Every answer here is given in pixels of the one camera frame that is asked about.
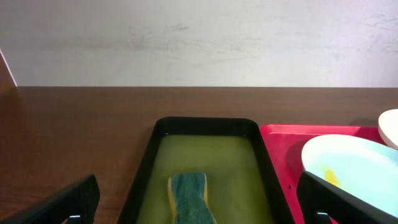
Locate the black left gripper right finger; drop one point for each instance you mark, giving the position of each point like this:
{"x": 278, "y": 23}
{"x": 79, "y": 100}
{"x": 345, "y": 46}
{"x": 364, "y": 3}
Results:
{"x": 323, "y": 202}

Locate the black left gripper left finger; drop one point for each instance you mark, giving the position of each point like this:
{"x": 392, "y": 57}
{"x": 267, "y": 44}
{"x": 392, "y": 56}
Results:
{"x": 76, "y": 203}

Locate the light blue plate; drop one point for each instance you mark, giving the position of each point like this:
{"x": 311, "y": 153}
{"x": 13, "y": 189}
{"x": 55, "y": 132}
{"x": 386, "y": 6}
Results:
{"x": 363, "y": 168}

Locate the white plate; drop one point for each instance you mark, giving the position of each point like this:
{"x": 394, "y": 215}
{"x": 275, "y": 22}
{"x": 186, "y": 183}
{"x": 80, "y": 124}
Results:
{"x": 388, "y": 128}

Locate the yellow green scrub sponge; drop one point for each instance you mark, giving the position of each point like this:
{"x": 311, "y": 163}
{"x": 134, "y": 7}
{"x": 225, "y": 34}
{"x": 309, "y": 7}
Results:
{"x": 188, "y": 199}

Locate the red plastic tray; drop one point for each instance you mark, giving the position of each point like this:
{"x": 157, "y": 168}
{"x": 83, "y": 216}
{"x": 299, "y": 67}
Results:
{"x": 284, "y": 143}

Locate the black tray of soapy water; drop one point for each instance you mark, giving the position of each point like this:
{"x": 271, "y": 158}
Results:
{"x": 242, "y": 184}

